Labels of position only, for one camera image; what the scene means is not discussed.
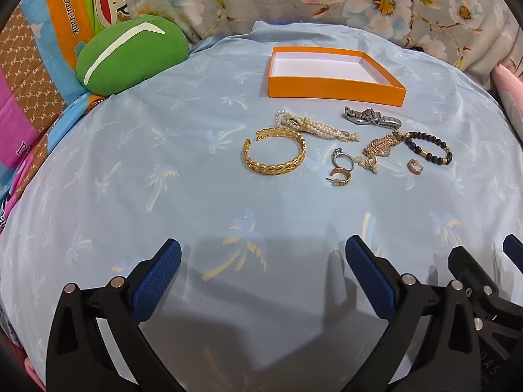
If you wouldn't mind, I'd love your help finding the gold leaf-pattern bangle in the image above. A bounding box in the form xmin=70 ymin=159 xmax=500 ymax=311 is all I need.
xmin=244 ymin=127 xmax=307 ymax=176

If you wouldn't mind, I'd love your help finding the silver metal watch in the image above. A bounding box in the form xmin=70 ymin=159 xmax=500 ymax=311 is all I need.
xmin=343 ymin=106 xmax=403 ymax=129

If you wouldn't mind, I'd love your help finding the pearl multi-strand bracelet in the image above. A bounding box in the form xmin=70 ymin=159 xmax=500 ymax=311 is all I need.
xmin=274 ymin=109 xmax=362 ymax=143

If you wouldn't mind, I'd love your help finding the gold metal watch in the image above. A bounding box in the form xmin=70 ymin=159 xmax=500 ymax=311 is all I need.
xmin=363 ymin=131 xmax=403 ymax=162

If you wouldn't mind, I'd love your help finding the small pearl gold earring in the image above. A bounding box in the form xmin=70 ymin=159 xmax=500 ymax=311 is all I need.
xmin=355 ymin=155 xmax=380 ymax=174

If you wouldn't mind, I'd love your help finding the colourful cartoon printed blanket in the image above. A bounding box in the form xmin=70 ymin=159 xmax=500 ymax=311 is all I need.
xmin=0 ymin=0 xmax=140 ymax=392

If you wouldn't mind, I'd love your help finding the green round cushion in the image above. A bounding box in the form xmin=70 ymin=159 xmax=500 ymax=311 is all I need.
xmin=76 ymin=15 xmax=189 ymax=96

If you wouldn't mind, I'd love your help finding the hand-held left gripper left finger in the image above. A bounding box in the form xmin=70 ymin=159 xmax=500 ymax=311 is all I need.
xmin=46 ymin=238 xmax=184 ymax=392

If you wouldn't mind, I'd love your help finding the light blue palm-print sheet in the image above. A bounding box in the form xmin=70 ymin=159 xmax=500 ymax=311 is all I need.
xmin=0 ymin=20 xmax=523 ymax=392

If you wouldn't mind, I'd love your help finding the orange shallow box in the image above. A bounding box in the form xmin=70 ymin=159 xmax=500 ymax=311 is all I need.
xmin=267 ymin=46 xmax=407 ymax=107

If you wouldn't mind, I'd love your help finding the dark bead bracelet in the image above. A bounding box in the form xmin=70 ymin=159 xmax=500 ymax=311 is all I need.
xmin=404 ymin=131 xmax=454 ymax=167

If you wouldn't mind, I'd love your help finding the pink floral pillow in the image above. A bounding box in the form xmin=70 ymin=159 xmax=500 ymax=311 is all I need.
xmin=490 ymin=63 xmax=523 ymax=111

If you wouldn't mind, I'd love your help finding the silver ring with stone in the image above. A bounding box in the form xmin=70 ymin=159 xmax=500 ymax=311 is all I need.
xmin=332 ymin=148 xmax=354 ymax=171

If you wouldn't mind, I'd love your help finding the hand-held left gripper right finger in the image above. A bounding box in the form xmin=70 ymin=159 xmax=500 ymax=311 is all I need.
xmin=345 ymin=235 xmax=487 ymax=392

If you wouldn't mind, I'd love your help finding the gold hoop earring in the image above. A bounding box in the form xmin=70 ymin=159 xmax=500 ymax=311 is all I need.
xmin=326 ymin=167 xmax=352 ymax=188

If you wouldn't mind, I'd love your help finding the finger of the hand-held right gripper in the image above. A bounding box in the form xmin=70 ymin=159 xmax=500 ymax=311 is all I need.
xmin=502 ymin=234 xmax=523 ymax=274
xmin=447 ymin=246 xmax=501 ymax=307

